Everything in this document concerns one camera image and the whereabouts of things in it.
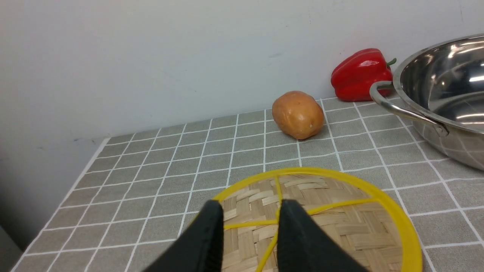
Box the yellow-rimmed woven bamboo lid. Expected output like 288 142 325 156
214 167 423 272

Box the red bell pepper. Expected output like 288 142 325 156
330 48 397 102

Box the stainless steel pot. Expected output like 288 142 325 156
369 33 484 170

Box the brown potato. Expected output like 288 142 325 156
271 91 325 140

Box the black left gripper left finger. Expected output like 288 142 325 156
144 200 224 272

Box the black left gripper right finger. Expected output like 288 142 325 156
277 199 367 272

